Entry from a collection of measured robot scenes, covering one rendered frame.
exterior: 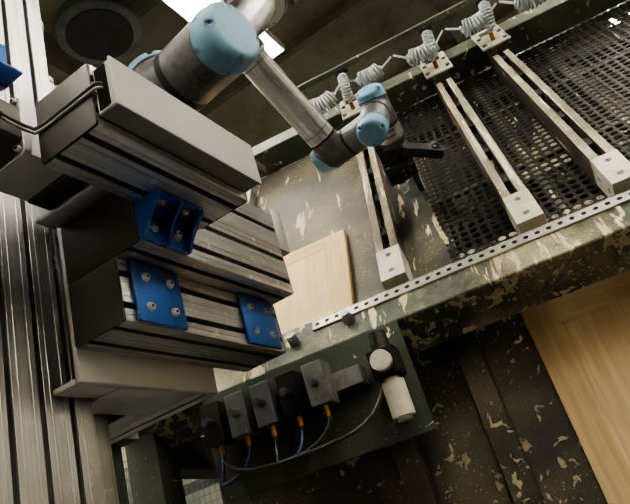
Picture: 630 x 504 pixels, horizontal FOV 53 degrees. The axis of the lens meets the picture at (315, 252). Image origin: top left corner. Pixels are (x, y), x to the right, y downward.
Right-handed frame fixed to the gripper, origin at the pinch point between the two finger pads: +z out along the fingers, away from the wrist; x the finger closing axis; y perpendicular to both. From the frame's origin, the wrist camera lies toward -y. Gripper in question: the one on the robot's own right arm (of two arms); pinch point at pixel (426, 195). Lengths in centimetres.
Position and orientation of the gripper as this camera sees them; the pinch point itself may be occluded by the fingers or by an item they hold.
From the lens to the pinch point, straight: 180.6
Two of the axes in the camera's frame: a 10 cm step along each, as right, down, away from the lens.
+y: -8.9, 3.8, 2.4
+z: 4.5, 7.5, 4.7
